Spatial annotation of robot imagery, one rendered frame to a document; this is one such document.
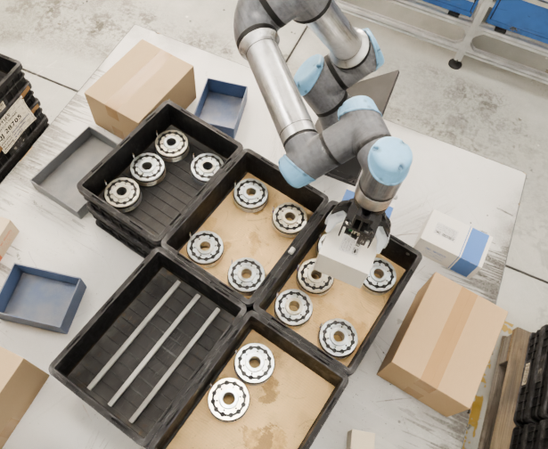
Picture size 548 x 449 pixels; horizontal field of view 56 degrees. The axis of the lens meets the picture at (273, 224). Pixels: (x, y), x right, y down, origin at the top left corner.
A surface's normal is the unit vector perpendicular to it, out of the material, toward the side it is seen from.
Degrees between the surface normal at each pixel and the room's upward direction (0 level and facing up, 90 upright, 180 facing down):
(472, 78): 0
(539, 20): 90
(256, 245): 0
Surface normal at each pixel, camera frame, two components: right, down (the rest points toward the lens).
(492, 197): 0.07, -0.47
